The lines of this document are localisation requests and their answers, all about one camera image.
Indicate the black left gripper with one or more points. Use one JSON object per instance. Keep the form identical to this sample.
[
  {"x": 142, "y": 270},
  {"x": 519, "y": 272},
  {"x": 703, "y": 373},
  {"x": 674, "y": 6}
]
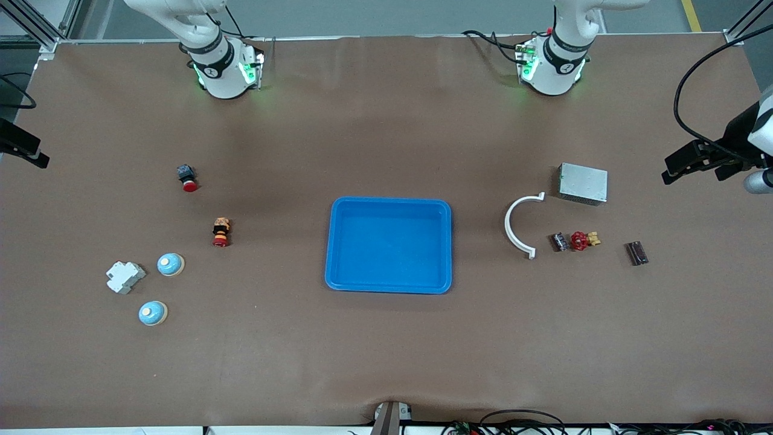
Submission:
[{"x": 738, "y": 134}]

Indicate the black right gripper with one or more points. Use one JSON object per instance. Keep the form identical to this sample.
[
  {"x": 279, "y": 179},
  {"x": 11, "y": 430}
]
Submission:
[{"x": 12, "y": 141}]

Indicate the large dark brown capacitor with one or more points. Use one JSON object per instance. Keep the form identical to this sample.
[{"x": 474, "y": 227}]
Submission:
[{"x": 636, "y": 253}]

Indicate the small brown printed capacitor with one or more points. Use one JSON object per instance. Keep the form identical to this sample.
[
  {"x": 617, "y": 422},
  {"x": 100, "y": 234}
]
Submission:
[{"x": 561, "y": 242}]

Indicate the blue desk bell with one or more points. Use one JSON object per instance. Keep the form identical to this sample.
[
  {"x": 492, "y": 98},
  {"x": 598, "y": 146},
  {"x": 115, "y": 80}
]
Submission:
[
  {"x": 152, "y": 313},
  {"x": 171, "y": 264}
]

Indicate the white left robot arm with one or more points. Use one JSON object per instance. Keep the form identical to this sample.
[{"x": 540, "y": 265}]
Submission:
[{"x": 558, "y": 69}]

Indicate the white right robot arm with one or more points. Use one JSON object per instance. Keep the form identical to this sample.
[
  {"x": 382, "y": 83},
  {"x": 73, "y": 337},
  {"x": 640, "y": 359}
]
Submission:
[{"x": 220, "y": 72}]

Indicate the blue plastic tray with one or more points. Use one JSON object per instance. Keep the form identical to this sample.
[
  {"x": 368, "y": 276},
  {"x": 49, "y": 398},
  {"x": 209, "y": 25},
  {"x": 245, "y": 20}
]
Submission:
[{"x": 389, "y": 248}]

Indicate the perforated grey metal box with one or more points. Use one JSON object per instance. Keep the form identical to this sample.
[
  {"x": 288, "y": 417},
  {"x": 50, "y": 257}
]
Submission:
[{"x": 583, "y": 183}]

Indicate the brass valve red handwheel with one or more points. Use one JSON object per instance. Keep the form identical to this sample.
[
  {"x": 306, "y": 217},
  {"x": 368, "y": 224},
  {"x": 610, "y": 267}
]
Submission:
[{"x": 580, "y": 241}]

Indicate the white circuit breaker module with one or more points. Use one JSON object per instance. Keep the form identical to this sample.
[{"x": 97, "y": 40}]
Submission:
[{"x": 125, "y": 277}]

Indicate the red button black base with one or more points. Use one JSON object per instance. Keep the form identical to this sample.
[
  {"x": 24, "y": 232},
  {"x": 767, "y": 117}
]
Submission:
[{"x": 188, "y": 179}]

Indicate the red yellow emergency button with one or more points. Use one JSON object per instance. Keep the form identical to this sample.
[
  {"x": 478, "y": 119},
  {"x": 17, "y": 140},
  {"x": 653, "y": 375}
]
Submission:
[{"x": 221, "y": 232}]

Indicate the brown table cover sheet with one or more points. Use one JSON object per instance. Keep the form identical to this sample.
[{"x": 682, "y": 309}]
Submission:
[{"x": 386, "y": 350}]

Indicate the aluminium frame post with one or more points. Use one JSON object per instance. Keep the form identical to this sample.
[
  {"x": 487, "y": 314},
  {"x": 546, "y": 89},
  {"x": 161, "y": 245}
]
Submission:
[
  {"x": 49, "y": 43},
  {"x": 733, "y": 38}
]

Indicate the white curved plastic bracket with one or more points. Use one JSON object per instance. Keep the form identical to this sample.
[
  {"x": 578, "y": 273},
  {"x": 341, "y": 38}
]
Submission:
[{"x": 508, "y": 225}]

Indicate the grey camera mounting post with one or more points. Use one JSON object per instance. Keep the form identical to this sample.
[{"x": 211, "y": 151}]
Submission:
[{"x": 386, "y": 423}]

